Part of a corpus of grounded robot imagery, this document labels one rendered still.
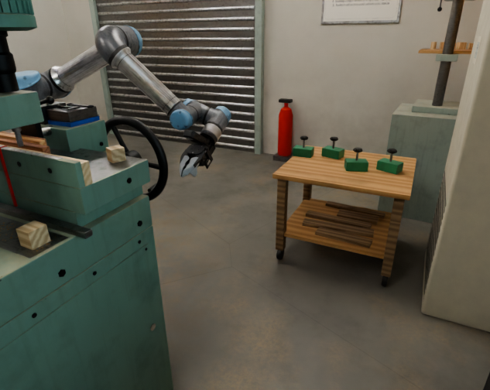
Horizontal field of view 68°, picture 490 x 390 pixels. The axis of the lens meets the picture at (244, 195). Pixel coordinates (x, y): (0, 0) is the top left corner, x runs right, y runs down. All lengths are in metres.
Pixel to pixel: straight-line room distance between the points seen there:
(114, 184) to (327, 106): 2.94
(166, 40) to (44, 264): 3.68
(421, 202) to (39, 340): 2.35
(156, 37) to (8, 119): 3.55
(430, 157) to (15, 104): 2.27
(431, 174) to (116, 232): 2.12
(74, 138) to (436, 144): 2.10
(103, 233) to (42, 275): 0.16
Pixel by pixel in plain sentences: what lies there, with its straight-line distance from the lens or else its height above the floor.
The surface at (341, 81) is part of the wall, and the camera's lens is 3.56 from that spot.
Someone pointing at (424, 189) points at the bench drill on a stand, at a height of 0.23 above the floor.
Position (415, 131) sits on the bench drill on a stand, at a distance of 2.57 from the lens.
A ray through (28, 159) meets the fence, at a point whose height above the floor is 0.94.
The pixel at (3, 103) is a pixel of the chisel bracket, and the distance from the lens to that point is 0.93.
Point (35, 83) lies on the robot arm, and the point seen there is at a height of 1.01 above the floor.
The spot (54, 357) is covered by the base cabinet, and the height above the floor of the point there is 0.57.
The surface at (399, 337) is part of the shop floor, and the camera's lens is 1.78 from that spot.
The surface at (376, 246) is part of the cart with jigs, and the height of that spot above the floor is 0.18.
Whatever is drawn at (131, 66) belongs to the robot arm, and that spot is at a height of 1.08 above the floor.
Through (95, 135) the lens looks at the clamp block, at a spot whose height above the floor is 0.92.
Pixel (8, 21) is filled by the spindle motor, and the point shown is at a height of 1.21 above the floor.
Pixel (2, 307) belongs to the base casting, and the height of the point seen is 0.75.
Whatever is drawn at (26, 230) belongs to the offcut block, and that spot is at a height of 0.84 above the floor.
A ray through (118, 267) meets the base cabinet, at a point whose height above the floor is 0.66.
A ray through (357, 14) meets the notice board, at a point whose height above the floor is 1.32.
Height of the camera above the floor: 1.19
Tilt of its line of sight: 24 degrees down
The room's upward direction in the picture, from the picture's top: 1 degrees counter-clockwise
